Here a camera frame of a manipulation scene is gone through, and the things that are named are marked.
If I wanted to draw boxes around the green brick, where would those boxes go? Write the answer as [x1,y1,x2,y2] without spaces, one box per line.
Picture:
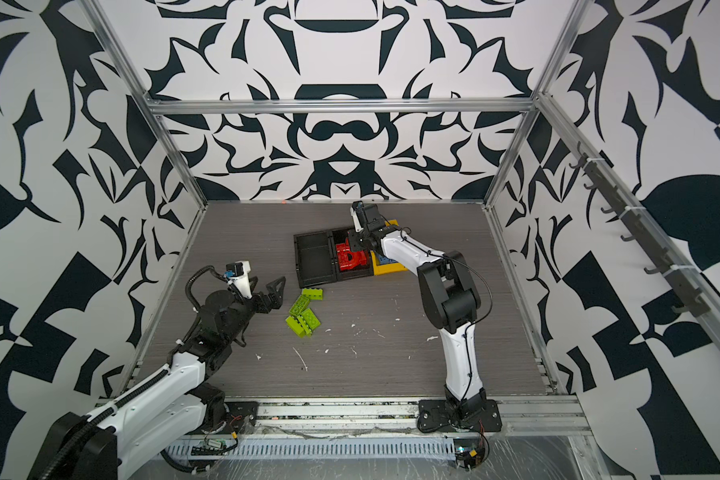
[299,308,321,335]
[286,316,312,338]
[301,288,324,301]
[289,295,311,317]

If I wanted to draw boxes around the red long brick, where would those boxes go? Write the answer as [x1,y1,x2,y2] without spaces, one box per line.
[335,240,353,262]

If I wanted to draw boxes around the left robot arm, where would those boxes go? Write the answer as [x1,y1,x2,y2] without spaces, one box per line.
[29,261,286,479]

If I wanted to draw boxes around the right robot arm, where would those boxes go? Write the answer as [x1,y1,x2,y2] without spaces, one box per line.
[350,201,487,420]

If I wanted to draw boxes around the right black bin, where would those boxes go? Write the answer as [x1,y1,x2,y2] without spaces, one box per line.
[331,228,373,281]

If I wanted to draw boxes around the black bin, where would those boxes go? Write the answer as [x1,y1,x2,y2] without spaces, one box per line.
[293,230,338,288]
[331,228,373,281]

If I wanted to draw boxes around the green brick top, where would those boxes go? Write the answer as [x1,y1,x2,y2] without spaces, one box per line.
[301,288,324,301]

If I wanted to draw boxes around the yellow bin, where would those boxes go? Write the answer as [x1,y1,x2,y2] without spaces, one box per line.
[370,244,406,276]

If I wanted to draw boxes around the left black bin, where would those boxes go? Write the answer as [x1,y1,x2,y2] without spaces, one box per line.
[293,230,338,288]

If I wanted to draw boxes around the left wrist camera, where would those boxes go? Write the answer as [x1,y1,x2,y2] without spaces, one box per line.
[224,260,252,299]

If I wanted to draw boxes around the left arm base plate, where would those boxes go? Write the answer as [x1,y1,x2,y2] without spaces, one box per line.
[188,401,259,435]

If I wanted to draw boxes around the white cable duct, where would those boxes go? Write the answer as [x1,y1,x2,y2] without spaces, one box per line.
[167,437,457,461]

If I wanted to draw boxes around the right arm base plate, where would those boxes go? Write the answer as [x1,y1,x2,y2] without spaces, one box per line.
[416,398,503,433]

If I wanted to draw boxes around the aluminium front rail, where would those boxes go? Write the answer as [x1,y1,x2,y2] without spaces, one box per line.
[155,395,592,439]

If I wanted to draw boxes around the wall hook rail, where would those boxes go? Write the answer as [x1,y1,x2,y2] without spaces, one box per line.
[571,153,711,318]

